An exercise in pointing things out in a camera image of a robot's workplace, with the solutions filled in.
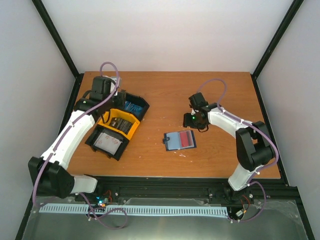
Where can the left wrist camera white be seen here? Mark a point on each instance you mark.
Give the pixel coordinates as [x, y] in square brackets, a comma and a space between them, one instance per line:
[115, 81]

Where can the white red cards stack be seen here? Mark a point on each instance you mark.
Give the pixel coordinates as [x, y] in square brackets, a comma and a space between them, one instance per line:
[107, 143]

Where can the black frame post left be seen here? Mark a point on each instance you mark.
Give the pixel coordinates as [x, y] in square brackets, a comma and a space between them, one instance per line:
[49, 24]

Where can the dark cards stack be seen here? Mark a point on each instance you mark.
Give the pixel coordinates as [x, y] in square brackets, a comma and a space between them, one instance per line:
[121, 124]

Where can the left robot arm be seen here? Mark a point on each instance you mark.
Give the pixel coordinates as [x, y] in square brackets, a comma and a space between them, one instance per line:
[49, 172]

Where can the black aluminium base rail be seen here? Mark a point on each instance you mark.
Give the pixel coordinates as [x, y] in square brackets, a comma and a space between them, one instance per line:
[214, 191]

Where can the yellow bin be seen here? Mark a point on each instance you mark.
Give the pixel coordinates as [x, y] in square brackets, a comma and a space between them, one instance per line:
[106, 119]

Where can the black frame post right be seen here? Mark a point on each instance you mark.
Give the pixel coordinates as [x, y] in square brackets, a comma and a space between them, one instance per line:
[283, 26]

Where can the blue leather card holder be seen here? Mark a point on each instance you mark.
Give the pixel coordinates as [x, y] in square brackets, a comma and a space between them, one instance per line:
[179, 140]

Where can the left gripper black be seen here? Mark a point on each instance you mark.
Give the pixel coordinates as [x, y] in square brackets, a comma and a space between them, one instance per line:
[120, 104]

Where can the blue cards stack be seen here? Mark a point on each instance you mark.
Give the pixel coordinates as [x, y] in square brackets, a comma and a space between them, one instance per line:
[132, 108]

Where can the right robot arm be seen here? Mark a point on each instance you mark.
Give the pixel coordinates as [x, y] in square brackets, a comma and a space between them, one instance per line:
[254, 148]

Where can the black frame post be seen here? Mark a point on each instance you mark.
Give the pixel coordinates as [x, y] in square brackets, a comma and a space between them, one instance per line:
[283, 26]
[49, 24]

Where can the light blue cable duct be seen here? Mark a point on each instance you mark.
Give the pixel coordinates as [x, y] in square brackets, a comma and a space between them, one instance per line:
[139, 210]

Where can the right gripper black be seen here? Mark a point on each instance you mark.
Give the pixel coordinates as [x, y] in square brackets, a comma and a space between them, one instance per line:
[187, 123]

